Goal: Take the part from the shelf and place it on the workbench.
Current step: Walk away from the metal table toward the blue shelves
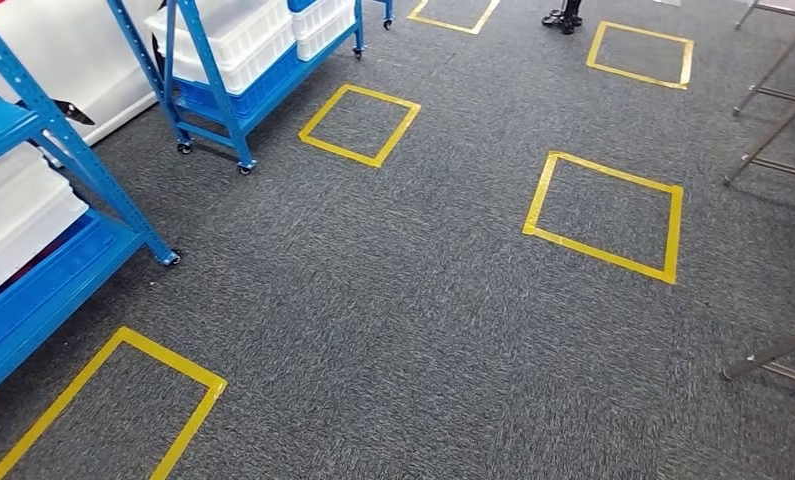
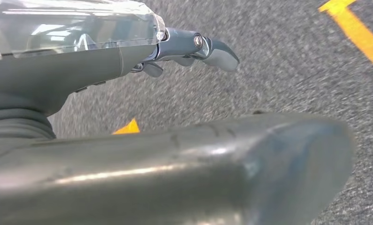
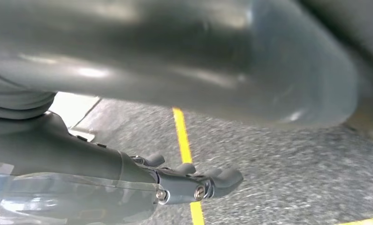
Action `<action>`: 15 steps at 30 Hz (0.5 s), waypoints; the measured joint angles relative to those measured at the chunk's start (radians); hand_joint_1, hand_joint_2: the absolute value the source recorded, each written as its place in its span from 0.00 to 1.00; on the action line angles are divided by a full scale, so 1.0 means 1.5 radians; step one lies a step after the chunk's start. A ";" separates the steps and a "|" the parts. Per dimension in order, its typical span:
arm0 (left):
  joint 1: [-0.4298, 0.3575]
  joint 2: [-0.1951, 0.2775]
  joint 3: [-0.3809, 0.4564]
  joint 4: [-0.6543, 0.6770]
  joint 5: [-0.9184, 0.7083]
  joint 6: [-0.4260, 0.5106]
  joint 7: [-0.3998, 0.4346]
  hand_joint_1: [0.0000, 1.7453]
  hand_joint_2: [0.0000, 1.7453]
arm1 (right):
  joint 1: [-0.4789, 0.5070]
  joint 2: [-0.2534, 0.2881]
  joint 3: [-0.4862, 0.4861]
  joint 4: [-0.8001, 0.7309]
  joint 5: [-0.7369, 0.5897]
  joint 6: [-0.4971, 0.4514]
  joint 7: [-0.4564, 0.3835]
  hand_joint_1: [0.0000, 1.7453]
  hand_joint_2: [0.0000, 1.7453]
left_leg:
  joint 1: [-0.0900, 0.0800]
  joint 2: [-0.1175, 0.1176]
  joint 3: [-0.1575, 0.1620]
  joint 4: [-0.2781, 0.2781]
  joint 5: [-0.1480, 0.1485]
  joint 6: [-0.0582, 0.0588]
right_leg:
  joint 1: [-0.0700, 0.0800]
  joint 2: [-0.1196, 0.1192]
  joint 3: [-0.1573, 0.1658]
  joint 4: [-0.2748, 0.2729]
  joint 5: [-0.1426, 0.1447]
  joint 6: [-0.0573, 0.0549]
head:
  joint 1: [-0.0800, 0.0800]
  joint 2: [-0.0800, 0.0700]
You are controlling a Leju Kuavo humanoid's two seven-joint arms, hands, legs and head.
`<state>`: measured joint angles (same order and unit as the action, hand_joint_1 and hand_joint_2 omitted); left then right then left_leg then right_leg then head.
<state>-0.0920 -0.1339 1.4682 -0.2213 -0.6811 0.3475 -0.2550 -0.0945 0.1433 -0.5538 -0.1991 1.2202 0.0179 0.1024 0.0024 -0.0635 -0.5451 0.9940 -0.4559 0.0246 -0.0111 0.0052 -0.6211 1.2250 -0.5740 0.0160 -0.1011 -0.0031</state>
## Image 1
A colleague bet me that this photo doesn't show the yellow tape floor square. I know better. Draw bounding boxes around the yellow tape floor square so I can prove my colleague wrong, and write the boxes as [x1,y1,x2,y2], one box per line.
[522,150,685,287]
[0,325,229,480]

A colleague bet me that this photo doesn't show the white plastic crate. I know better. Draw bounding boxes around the white plastic crate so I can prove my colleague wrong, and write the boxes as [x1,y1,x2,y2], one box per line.
[0,142,91,310]
[143,0,298,96]
[289,0,357,40]
[295,5,359,63]

